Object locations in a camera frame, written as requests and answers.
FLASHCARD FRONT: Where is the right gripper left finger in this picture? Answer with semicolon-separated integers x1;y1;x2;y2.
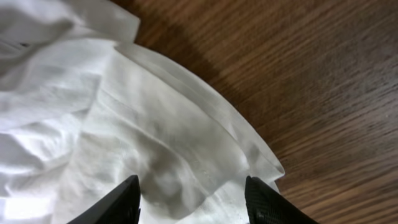
68;175;141;224

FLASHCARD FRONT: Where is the white t-shirt black print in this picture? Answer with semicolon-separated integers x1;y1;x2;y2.
1;0;284;223

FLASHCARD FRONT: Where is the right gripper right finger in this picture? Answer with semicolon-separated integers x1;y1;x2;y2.
244;176;318;224

